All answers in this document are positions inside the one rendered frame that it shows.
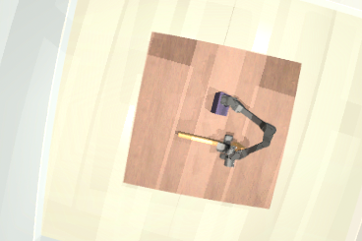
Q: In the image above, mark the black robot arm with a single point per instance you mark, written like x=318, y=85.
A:
x=267, y=128

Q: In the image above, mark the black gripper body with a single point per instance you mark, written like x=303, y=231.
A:
x=227, y=140

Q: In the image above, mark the light wooden board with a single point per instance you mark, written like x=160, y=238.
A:
x=198, y=139

